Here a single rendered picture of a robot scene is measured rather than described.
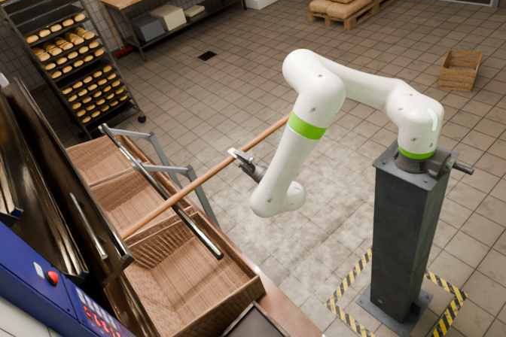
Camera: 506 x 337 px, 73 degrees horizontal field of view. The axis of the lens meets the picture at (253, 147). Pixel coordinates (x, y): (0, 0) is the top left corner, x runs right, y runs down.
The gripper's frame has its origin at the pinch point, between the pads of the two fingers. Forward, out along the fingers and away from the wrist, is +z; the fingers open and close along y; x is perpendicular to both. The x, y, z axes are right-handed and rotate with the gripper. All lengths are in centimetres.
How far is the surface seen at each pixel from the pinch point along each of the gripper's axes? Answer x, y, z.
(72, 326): -67, -41, -54
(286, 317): -21, 62, -41
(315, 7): 320, 94, 254
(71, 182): -58, -21, 18
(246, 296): -29, 52, -25
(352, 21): 328, 109, 195
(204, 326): -51, 47, -25
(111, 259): -59, -21, -26
